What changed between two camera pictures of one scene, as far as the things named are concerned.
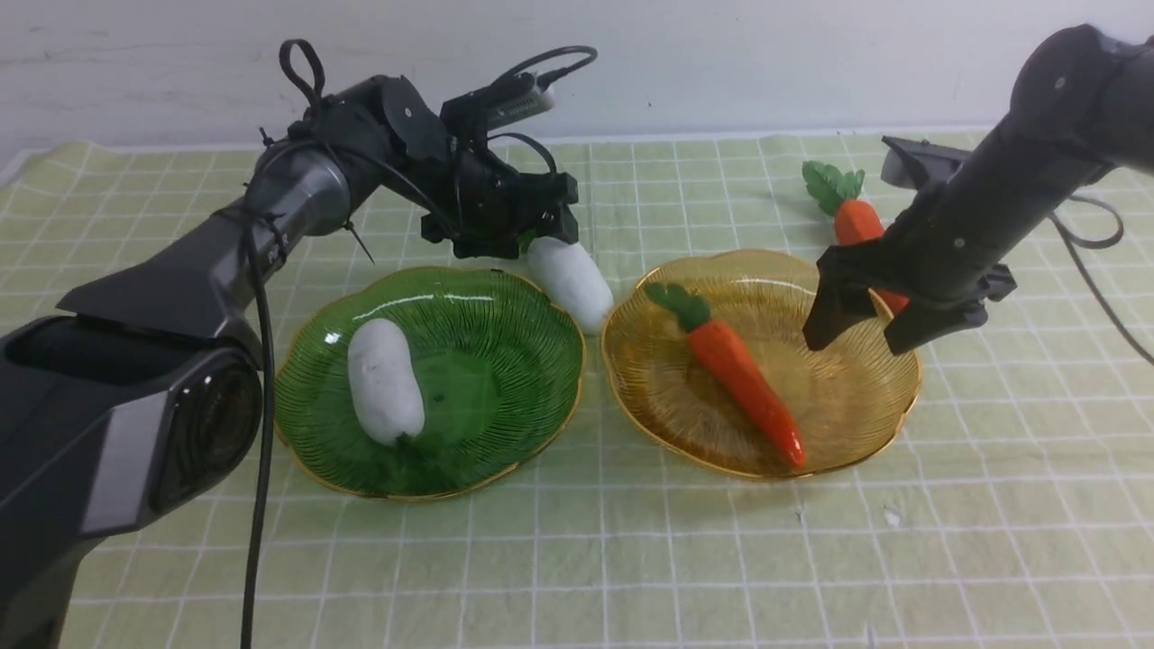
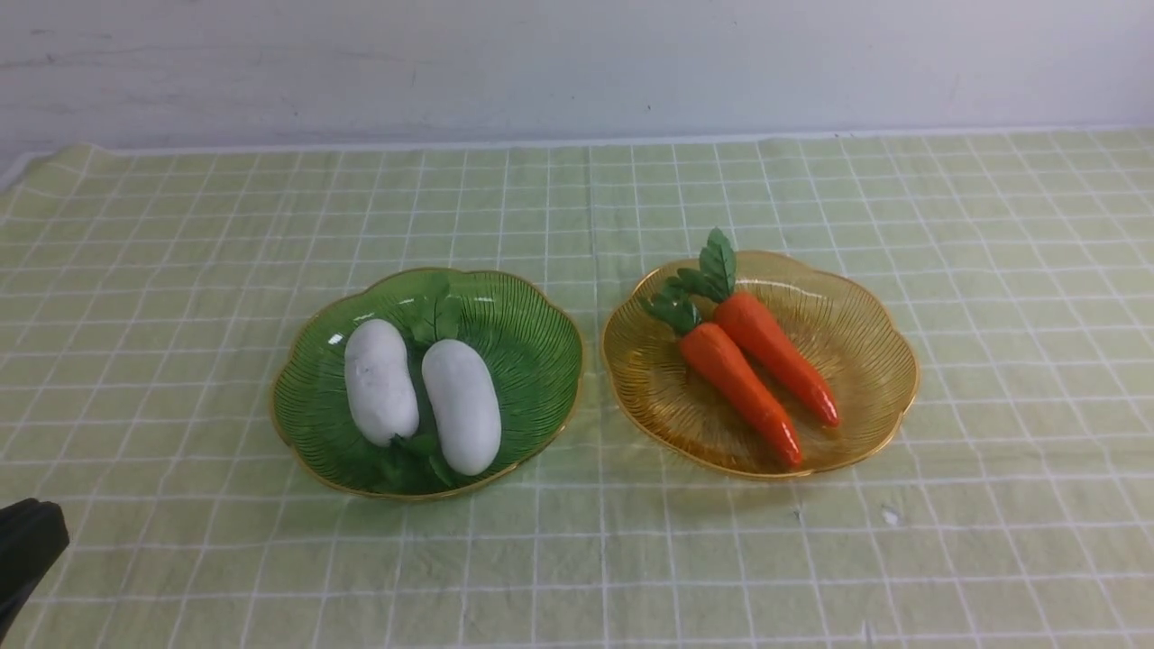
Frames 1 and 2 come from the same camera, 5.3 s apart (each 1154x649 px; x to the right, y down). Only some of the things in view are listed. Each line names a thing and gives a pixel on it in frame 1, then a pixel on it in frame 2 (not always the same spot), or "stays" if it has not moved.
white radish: [386, 389] stays
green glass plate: [501, 379] stays
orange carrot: [856, 220] → [746, 319]
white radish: [567, 275] → [464, 406]
